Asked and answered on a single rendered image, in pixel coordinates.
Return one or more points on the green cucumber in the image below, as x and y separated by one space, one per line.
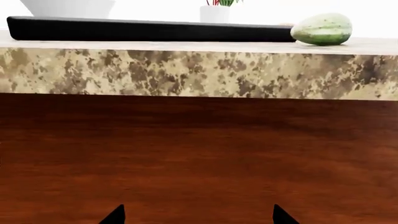
323 29

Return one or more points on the black rectangular tray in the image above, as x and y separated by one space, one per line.
149 30

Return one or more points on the white bowl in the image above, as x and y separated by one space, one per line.
70 8

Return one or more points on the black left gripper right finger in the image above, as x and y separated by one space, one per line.
281 217

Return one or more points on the brown wooden cabinet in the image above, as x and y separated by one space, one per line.
199 158

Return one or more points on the white potted plant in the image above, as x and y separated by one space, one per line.
215 12

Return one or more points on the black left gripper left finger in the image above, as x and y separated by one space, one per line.
117 217

